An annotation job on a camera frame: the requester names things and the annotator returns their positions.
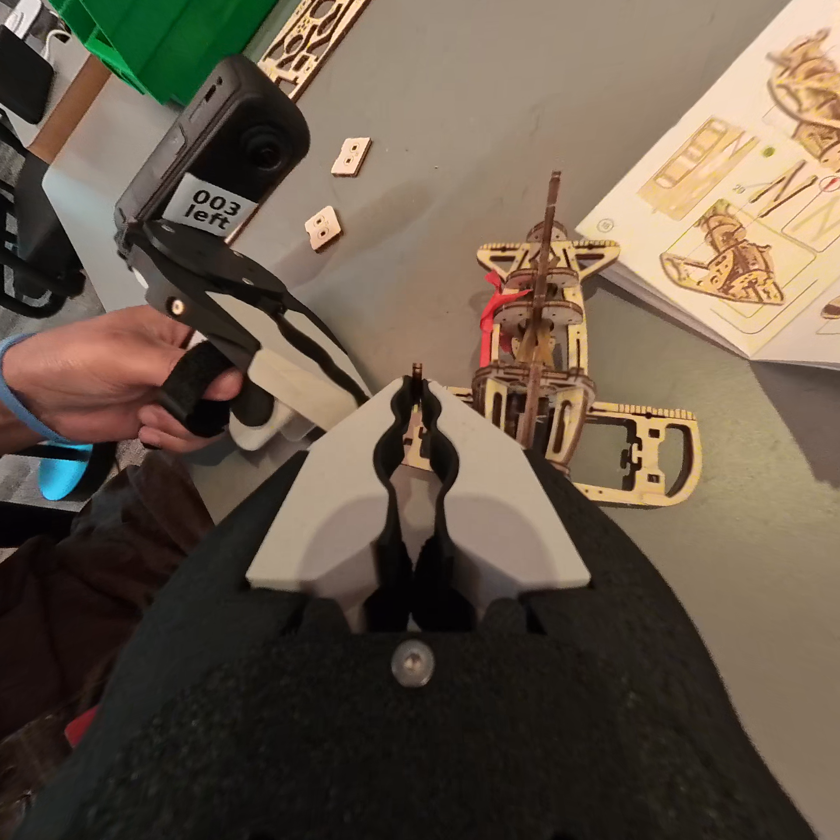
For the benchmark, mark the laser-cut wooden parts sheet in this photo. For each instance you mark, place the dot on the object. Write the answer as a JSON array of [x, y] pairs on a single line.
[[302, 39]]

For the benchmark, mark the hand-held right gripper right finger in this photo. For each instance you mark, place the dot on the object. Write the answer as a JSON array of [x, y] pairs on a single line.
[[512, 499]]

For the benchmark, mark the green plastic bin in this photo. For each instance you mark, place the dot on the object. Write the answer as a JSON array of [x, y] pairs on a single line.
[[170, 39]]

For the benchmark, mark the small wooden model part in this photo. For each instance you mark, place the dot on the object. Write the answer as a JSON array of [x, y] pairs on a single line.
[[418, 377]]

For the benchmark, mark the person's left forearm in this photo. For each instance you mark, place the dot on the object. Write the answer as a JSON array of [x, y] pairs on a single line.
[[10, 426]]

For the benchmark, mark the wooden model plane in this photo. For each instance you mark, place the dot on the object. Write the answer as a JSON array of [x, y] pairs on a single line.
[[544, 341]]

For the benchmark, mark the light blue plastic object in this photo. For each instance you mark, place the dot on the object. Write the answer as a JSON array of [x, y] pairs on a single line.
[[62, 472]]

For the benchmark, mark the small square wooden piece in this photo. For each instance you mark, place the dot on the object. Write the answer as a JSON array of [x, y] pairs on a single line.
[[323, 228], [351, 157]]

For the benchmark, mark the black office chair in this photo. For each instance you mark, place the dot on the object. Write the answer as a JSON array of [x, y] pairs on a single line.
[[33, 262]]

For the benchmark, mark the red rubber band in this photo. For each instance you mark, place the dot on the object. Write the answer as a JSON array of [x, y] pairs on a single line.
[[491, 308]]

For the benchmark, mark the blue wristband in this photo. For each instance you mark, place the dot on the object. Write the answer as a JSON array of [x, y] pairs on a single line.
[[29, 410]]

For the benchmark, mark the person's brown trousers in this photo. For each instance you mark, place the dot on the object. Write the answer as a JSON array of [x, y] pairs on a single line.
[[98, 590]]

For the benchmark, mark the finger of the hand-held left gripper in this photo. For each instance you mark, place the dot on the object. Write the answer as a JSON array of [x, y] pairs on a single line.
[[295, 387], [328, 348]]

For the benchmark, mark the paper instruction booklet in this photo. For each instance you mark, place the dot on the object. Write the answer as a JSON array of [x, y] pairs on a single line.
[[741, 216]]

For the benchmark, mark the grey desk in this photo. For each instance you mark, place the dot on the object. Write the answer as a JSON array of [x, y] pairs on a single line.
[[459, 98]]

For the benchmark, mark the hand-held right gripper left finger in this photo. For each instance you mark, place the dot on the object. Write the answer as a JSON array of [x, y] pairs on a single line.
[[315, 499]]

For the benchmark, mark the person's left hand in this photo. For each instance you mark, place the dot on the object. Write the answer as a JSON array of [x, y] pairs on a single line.
[[98, 374]]

